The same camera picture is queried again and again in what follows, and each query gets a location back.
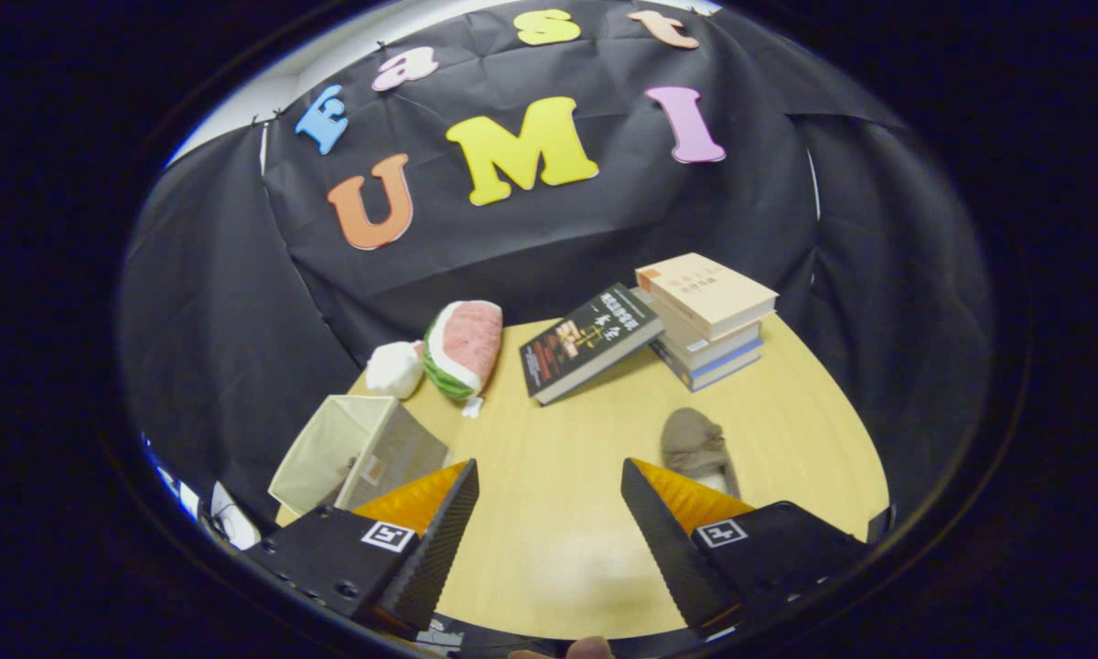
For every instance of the white cover book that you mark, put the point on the white cover book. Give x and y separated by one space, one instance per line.
718 346

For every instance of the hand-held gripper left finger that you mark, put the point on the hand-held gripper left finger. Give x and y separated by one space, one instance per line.
430 549

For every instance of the blue cover book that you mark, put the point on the blue cover book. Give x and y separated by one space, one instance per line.
718 368

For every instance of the grey fabric storage box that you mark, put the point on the grey fabric storage box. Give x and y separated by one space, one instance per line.
403 453

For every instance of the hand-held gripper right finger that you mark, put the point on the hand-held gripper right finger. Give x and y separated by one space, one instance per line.
668 549

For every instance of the watermelon slice plush toy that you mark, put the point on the watermelon slice plush toy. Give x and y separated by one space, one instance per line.
467 348

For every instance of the white plush toy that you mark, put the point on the white plush toy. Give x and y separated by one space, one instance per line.
395 368

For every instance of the beige cover book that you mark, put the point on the beige cover book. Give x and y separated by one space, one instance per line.
705 288

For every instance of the black cover book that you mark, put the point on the black cover book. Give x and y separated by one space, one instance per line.
586 343

